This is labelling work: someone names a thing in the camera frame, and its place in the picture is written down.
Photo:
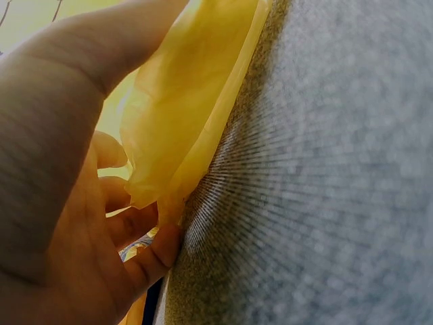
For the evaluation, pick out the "person's left hand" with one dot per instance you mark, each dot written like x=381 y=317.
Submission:
x=50 y=203

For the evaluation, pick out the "yellow plastic bag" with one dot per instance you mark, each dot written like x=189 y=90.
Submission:
x=189 y=101

